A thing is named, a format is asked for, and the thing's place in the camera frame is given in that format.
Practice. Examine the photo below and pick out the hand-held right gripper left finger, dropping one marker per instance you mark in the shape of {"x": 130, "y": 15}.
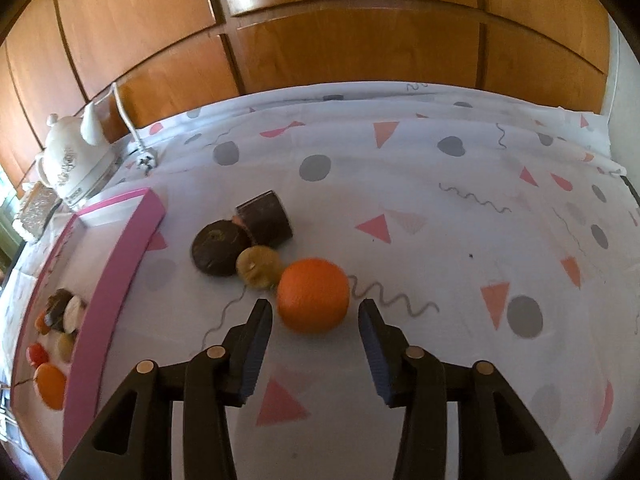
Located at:
{"x": 260, "y": 340}

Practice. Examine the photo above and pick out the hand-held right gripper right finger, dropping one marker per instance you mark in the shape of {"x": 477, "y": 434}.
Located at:
{"x": 372, "y": 350}

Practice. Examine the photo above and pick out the orange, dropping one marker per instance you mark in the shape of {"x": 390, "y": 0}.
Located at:
{"x": 312, "y": 295}
{"x": 50, "y": 385}

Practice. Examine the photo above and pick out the pink shallow cardboard tray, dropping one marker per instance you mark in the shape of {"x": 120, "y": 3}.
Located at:
{"x": 120, "y": 270}

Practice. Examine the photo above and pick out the dark-skinned cut vegetable piece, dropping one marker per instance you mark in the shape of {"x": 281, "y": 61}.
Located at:
{"x": 265, "y": 220}
{"x": 75, "y": 312}

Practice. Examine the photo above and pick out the small tan potato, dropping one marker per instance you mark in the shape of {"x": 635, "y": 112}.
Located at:
{"x": 65, "y": 347}

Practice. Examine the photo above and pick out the dark brown water chestnut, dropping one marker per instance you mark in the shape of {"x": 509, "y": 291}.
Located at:
{"x": 56, "y": 306}
{"x": 217, "y": 249}

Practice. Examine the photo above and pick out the small orange carrot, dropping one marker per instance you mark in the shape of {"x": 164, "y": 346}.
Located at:
{"x": 42, "y": 324}

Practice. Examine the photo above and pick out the small red tomato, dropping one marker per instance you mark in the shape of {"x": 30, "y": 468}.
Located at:
{"x": 37, "y": 355}

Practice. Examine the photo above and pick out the small tan longan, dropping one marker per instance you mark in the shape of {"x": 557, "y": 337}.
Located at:
{"x": 257, "y": 266}

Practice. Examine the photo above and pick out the patterned white tablecloth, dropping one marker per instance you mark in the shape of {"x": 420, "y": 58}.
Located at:
{"x": 425, "y": 260}

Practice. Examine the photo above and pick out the silver kettle base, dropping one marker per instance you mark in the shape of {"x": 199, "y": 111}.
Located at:
{"x": 97, "y": 182}

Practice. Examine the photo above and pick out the silver embossed tissue box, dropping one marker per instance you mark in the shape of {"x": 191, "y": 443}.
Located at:
{"x": 37, "y": 210}

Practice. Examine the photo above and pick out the white floral ceramic kettle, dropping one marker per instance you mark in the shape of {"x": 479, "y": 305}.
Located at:
{"x": 75, "y": 160}

